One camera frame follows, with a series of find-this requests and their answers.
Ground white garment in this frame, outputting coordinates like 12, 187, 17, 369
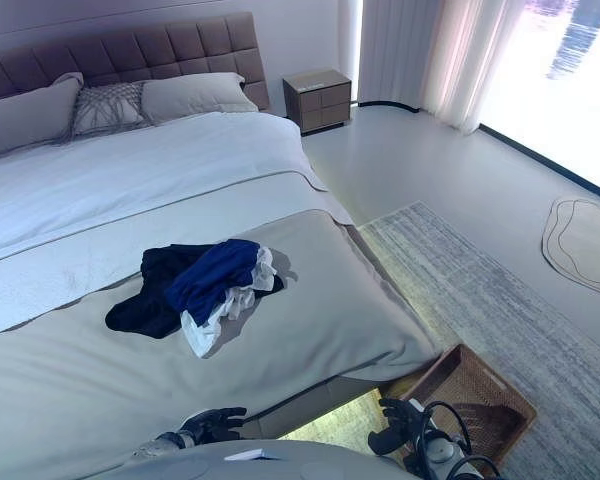
179, 244, 280, 360

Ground beige bed blanket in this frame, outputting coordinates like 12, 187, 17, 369
0, 208, 440, 451

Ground blue garment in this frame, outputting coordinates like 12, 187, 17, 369
164, 238, 261, 326

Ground white mat with dark outline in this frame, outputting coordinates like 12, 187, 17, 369
540, 198, 600, 300

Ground black garment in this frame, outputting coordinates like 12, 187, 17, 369
104, 243, 286, 341

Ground grey striped rug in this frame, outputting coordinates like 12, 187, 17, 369
279, 199, 600, 480

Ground brown wicker basket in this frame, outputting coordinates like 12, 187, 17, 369
398, 343, 538, 466

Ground brown nightstand with drawers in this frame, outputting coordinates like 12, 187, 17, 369
282, 68, 354, 136

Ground large bright window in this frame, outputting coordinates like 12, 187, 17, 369
479, 0, 600, 211

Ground grey robot torso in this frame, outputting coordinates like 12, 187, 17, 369
94, 439, 416, 480

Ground beige panelled bed base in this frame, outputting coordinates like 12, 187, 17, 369
239, 374, 384, 441

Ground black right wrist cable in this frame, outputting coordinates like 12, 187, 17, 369
413, 399, 506, 480

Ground sheer cream curtain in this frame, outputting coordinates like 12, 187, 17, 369
419, 0, 531, 135

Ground brown tufted headboard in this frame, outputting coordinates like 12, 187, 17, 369
0, 12, 271, 112

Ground white duvet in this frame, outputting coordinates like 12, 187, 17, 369
0, 110, 354, 341

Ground grey patterned cushion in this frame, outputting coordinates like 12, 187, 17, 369
72, 81, 149, 136

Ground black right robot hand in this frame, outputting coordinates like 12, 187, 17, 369
368, 397, 426, 457

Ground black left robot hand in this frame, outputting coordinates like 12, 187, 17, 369
179, 407, 248, 446

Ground white pleated curtain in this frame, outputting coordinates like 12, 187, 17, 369
357, 0, 454, 115

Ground grey rectangular pillow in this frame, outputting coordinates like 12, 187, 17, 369
140, 72, 260, 124
0, 72, 85, 161

